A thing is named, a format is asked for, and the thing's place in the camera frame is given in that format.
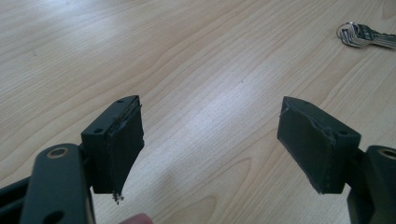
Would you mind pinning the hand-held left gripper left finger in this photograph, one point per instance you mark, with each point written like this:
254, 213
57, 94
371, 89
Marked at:
116, 149

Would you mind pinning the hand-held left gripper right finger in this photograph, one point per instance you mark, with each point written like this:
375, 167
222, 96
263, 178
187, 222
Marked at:
314, 146

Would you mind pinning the silver bunch of keys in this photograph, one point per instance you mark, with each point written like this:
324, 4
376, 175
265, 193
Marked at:
358, 35

